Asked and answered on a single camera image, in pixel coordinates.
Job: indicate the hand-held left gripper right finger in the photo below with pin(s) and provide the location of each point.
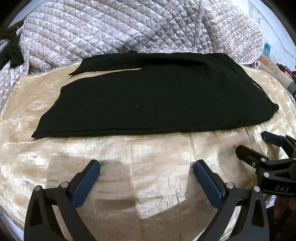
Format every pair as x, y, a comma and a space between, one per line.
208, 183

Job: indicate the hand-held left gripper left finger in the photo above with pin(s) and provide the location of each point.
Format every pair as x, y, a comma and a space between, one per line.
86, 183

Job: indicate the beige satin blanket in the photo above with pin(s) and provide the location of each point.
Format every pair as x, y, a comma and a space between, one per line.
138, 166

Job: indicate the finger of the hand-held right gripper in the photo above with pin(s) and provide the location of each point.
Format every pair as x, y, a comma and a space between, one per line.
248, 154
274, 138

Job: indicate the blue plastic object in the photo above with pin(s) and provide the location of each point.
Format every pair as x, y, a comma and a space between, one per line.
267, 49

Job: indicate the dark red cloth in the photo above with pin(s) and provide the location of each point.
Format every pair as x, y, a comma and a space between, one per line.
288, 70

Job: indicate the black pants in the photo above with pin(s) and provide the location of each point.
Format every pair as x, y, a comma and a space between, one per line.
161, 99

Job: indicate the quilted patterned blanket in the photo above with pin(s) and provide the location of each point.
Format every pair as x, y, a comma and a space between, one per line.
111, 30

